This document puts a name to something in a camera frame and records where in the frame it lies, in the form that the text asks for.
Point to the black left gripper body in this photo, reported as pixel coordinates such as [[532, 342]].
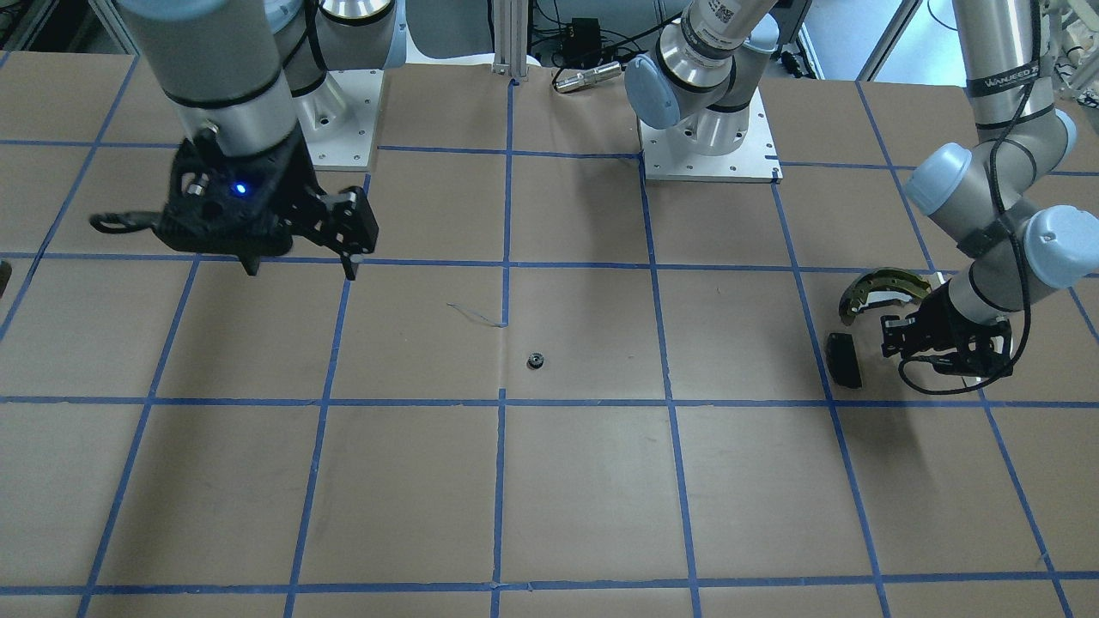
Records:
[[943, 321]]

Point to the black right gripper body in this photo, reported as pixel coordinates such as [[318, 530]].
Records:
[[302, 202]]

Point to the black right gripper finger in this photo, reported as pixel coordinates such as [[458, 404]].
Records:
[[350, 264], [250, 264]]

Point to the small black gear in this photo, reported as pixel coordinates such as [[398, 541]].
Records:
[[535, 360]]

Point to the olive green brake shoe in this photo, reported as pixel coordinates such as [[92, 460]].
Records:
[[881, 287]]

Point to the dark grey brake pad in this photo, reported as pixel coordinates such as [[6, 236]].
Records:
[[842, 360]]

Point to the silver cylindrical connector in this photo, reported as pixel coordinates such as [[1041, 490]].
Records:
[[587, 78]]

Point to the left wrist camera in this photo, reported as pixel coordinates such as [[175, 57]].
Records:
[[984, 359]]

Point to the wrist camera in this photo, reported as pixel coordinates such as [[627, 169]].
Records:
[[984, 359], [200, 214]]

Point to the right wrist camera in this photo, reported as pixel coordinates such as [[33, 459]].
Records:
[[200, 214]]

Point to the aluminium frame post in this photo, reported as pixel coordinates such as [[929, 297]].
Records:
[[510, 31]]

